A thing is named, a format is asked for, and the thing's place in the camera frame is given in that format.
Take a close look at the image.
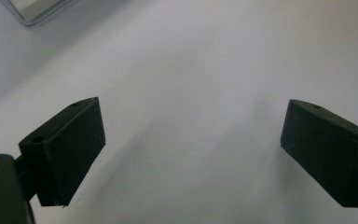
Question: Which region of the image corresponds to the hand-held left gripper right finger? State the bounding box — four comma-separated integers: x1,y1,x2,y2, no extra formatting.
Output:
280,98,358,209

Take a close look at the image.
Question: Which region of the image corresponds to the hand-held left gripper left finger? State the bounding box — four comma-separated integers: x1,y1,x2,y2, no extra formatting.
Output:
18,96,107,208

